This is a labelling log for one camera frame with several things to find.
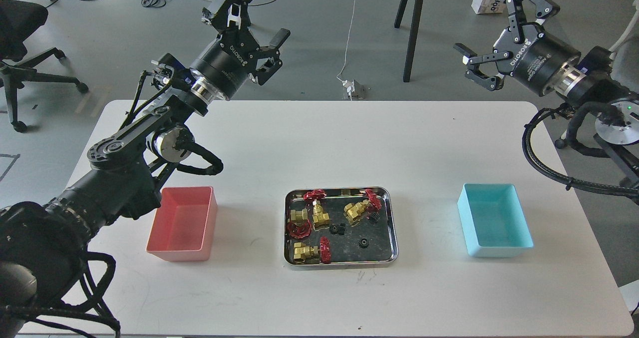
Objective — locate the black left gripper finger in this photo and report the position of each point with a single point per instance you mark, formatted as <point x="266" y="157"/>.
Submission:
<point x="227" y="14"/>
<point x="265" y="61"/>

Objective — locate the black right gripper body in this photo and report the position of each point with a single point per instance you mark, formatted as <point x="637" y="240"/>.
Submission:
<point x="536" y="58"/>

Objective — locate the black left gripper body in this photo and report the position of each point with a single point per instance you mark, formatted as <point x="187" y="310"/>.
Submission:
<point x="225" y="63"/>

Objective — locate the brass valve red handle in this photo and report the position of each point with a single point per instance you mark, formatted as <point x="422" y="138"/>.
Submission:
<point x="321" y="219"/>
<point x="354" y="212"/>
<point x="299" y="225"/>
<point x="303" y="252"/>

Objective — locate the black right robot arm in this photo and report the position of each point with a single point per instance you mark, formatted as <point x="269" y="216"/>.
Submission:
<point x="524" y="11"/>

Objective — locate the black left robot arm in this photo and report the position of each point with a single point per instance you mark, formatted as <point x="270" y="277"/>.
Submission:
<point x="46" y="266"/>

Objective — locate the light blue plastic box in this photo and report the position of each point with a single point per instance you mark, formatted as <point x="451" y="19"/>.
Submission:
<point x="492" y="220"/>

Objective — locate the pink plastic box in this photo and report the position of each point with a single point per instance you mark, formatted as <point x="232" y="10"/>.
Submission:
<point x="183" y="226"/>

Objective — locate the small black gear centre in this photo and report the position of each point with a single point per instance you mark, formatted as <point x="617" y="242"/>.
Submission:
<point x="337" y="229"/>

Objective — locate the small black gear lower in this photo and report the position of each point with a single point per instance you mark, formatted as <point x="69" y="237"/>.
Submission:
<point x="363" y="243"/>

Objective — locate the white power adapter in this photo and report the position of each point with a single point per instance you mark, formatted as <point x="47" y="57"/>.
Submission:
<point x="352" y="90"/>

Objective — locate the black table leg right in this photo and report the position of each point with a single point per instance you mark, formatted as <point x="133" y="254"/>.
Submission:
<point x="413" y="34"/>

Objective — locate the metal tray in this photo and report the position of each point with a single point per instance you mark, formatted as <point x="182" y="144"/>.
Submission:
<point x="345" y="251"/>

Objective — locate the black office chair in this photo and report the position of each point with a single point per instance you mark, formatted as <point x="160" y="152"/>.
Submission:
<point x="19" y="20"/>

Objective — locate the brass valve red handle top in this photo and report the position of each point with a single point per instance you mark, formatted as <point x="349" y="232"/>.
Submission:
<point x="321" y="219"/>

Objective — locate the brass valve red handle bottom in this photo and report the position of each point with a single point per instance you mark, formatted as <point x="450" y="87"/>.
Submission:
<point x="303" y="252"/>

